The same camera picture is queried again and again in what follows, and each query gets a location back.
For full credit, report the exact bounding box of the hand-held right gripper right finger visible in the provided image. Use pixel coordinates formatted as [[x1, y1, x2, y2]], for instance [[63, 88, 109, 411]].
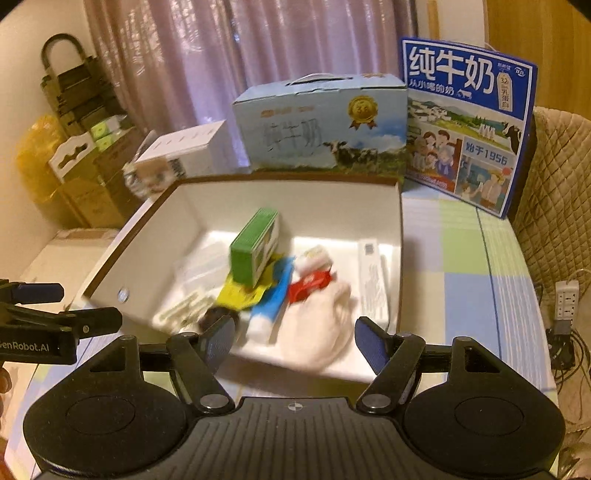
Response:
[[355, 316, 504, 415]]

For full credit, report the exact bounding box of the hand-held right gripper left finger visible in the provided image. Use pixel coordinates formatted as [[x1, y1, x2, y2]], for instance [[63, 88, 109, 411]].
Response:
[[88, 316, 236, 415]]

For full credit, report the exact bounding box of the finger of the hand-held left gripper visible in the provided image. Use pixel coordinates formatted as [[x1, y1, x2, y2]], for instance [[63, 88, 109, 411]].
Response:
[[0, 278, 65, 304], [0, 305, 123, 342]]

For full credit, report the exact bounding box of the yellow snack packet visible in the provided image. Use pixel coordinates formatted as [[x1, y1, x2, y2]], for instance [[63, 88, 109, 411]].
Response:
[[217, 254, 287, 311]]

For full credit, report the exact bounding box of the white hair claw clip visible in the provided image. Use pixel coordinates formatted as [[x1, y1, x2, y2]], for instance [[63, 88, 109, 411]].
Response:
[[154, 291, 218, 333]]

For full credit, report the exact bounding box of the blue and white tube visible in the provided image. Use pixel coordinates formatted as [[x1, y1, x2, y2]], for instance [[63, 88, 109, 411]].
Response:
[[245, 258, 296, 344]]

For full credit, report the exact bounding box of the long white carton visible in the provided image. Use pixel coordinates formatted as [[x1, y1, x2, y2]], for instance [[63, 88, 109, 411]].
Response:
[[358, 239, 391, 330]]

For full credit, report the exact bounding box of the red packet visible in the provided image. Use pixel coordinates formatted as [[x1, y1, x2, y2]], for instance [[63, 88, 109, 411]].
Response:
[[288, 270, 335, 305]]

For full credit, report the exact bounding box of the small white bottle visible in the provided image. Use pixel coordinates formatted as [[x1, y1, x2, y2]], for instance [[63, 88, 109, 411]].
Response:
[[295, 247, 333, 278]]

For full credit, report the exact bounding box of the green and white carton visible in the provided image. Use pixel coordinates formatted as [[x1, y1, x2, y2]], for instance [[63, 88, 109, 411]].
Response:
[[229, 209, 281, 287]]

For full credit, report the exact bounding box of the brown cardboard box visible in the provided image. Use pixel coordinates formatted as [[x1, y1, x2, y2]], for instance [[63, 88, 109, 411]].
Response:
[[69, 174, 407, 384]]

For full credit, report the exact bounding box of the checked tablecloth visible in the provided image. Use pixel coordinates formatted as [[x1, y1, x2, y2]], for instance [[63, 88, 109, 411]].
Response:
[[28, 185, 559, 462]]

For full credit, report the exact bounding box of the yellow plastic bag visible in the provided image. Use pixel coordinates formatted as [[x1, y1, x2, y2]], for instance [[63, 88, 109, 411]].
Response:
[[16, 115, 70, 204]]

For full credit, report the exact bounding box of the stack of green tissue packs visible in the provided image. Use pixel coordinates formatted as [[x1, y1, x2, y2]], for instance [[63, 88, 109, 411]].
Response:
[[90, 117, 132, 151]]

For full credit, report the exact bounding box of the white appliance box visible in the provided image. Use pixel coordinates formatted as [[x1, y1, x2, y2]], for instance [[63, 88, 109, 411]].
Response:
[[122, 121, 227, 199]]

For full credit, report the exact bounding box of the white power strip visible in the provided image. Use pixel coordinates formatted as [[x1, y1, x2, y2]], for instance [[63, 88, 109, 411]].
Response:
[[554, 280, 581, 321]]

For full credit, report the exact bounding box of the dark rack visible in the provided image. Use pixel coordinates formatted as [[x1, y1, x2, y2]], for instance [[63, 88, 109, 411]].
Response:
[[39, 34, 127, 139]]

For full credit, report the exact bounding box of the dark blue milk carton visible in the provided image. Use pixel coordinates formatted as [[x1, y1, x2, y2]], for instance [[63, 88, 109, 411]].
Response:
[[399, 37, 539, 219]]

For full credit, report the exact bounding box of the light blue milk carton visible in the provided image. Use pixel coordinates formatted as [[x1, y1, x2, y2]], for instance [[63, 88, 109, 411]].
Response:
[[231, 73, 408, 174]]

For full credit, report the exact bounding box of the chair with quilted cover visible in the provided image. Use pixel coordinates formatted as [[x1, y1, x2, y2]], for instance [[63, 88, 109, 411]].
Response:
[[505, 107, 591, 435]]

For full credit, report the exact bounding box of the pink curtain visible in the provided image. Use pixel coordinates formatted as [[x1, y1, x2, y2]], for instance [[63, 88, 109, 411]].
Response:
[[83, 0, 430, 139]]

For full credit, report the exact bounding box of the cardboard box with white handle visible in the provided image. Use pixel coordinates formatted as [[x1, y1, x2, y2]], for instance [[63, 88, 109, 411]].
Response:
[[46, 134, 144, 227]]

